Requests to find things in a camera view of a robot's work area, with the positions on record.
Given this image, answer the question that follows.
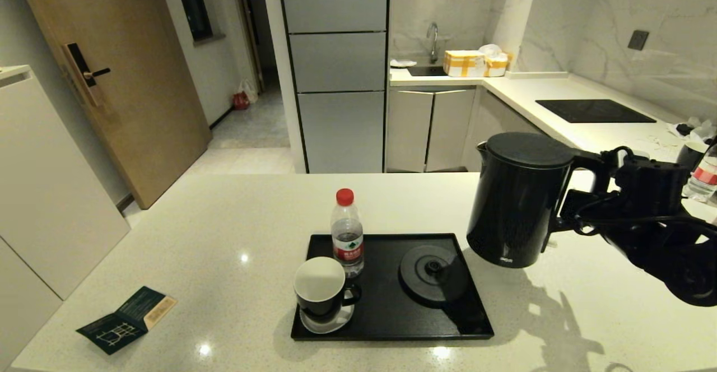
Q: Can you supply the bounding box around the black electric kettle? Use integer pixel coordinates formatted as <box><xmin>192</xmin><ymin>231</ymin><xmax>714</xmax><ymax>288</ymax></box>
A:
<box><xmin>466</xmin><ymin>132</ymin><xmax>612</xmax><ymax>269</ymax></box>

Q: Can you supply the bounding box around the water bottle with red cap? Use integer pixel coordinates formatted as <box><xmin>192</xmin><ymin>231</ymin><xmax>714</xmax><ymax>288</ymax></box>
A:
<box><xmin>330</xmin><ymin>188</ymin><xmax>365</xmax><ymax>278</ymax></box>

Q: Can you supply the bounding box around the black cup white inside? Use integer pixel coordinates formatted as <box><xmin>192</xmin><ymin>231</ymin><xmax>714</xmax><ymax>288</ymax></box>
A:
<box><xmin>294</xmin><ymin>257</ymin><xmax>362</xmax><ymax>323</ymax></box>

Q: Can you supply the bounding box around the black round kettle base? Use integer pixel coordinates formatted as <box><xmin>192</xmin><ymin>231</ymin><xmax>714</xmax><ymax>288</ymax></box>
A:
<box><xmin>399</xmin><ymin>244</ymin><xmax>469</xmax><ymax>309</ymax></box>

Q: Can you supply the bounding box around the clear bottle with red label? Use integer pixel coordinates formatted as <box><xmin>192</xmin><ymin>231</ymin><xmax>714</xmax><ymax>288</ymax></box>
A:
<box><xmin>682</xmin><ymin>143</ymin><xmax>717</xmax><ymax>202</ymax></box>

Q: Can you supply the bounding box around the black mug white rim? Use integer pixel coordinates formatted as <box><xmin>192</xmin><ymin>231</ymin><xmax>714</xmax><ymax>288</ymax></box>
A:
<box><xmin>676</xmin><ymin>141</ymin><xmax>707</xmax><ymax>171</ymax></box>

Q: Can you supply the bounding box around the crumpled white tissue pile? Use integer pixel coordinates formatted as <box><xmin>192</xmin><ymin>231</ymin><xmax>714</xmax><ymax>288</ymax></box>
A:
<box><xmin>667</xmin><ymin>117</ymin><xmax>717</xmax><ymax>144</ymax></box>

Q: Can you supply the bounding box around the black induction cooktop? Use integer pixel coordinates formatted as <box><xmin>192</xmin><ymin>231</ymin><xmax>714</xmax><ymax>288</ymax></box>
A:
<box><xmin>536</xmin><ymin>99</ymin><xmax>657</xmax><ymax>124</ymax></box>

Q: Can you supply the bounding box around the grey drawer cabinet front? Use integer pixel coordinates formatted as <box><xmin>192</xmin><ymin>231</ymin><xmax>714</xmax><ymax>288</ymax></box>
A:
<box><xmin>464</xmin><ymin>89</ymin><xmax>561</xmax><ymax>172</ymax></box>

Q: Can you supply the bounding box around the grey lower cabinet door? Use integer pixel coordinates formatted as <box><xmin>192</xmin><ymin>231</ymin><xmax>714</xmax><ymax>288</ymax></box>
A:
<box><xmin>387</xmin><ymin>90</ymin><xmax>434</xmax><ymax>173</ymax></box>
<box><xmin>426</xmin><ymin>89</ymin><xmax>477</xmax><ymax>170</ymax></box>

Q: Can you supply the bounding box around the small yellow taped cardboard box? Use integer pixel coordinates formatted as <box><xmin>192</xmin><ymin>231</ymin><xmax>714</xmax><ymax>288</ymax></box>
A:
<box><xmin>484</xmin><ymin>55</ymin><xmax>510</xmax><ymax>77</ymax></box>

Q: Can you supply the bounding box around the large yellow taped cardboard box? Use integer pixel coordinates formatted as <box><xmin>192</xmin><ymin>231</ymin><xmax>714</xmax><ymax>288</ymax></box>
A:
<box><xmin>443</xmin><ymin>50</ymin><xmax>487</xmax><ymax>78</ymax></box>

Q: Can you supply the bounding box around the black rectangular tray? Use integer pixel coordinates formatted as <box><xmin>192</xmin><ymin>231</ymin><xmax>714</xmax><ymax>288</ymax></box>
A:
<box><xmin>291</xmin><ymin>233</ymin><xmax>495</xmax><ymax>341</ymax></box>

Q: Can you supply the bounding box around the tall grey cabinet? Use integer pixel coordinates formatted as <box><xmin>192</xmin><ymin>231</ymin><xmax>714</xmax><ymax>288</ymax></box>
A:
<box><xmin>277</xmin><ymin>0</ymin><xmax>389</xmax><ymax>174</ymax></box>

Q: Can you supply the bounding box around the white round saucer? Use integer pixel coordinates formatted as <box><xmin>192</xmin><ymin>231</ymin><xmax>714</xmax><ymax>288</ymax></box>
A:
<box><xmin>300</xmin><ymin>304</ymin><xmax>355</xmax><ymax>334</ymax></box>

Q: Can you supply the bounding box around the dark narrow window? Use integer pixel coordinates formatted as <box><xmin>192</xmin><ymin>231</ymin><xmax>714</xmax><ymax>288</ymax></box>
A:
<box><xmin>171</xmin><ymin>0</ymin><xmax>226</xmax><ymax>45</ymax></box>

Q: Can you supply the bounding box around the brown wooden door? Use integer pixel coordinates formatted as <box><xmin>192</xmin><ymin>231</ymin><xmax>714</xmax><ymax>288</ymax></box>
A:
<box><xmin>12</xmin><ymin>0</ymin><xmax>212</xmax><ymax>210</ymax></box>

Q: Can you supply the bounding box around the dark green folded leaflet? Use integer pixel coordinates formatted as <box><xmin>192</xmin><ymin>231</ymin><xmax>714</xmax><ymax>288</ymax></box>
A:
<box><xmin>76</xmin><ymin>286</ymin><xmax>179</xmax><ymax>355</ymax></box>

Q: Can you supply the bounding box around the black gold door lock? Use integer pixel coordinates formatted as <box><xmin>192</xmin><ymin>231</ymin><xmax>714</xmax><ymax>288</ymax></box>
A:
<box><xmin>62</xmin><ymin>43</ymin><xmax>111</xmax><ymax>108</ymax></box>

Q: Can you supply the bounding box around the white side cabinet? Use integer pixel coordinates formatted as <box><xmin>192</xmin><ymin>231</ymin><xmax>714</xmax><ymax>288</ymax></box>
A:
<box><xmin>0</xmin><ymin>65</ymin><xmax>131</xmax><ymax>361</ymax></box>

